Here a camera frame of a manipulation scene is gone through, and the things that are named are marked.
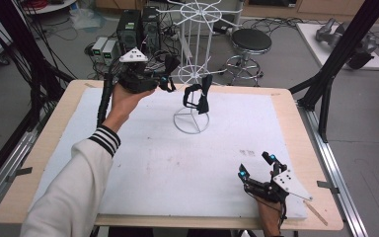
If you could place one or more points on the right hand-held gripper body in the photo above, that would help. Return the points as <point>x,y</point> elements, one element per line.
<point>289,186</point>

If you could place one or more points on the metal clamp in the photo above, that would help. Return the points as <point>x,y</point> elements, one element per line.
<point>21,172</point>
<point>327,186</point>

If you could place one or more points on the white foam mat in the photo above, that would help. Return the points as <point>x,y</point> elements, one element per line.
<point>184,174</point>

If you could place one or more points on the clear plastic bag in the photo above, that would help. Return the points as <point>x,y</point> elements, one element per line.
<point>85,18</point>

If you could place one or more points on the black metal frame post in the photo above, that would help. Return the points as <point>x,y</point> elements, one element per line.
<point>339,56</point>
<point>16,42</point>

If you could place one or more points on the black round stool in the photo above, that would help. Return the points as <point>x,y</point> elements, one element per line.
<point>250,41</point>

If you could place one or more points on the grey power supply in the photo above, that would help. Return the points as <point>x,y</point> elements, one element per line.
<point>98,49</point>
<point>110,52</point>

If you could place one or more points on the round white table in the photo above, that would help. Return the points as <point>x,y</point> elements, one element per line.
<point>51,6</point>

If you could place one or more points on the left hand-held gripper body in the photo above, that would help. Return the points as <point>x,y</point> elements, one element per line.
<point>135,79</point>

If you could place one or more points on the black computer tower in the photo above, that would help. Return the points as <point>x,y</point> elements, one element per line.
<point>151,28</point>
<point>129,33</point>

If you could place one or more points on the aluminium rail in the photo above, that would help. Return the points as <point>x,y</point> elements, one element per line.
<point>10,164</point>
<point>332,171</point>

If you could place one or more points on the white platform board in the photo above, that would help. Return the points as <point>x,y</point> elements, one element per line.
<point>312,42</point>

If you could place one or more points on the person's right hand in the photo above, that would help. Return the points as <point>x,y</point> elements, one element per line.
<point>269,217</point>

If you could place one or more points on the person's left hand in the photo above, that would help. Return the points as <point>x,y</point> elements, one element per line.
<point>123,105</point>

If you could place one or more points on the wooden stick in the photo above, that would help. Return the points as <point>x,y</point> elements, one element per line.
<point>316,213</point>

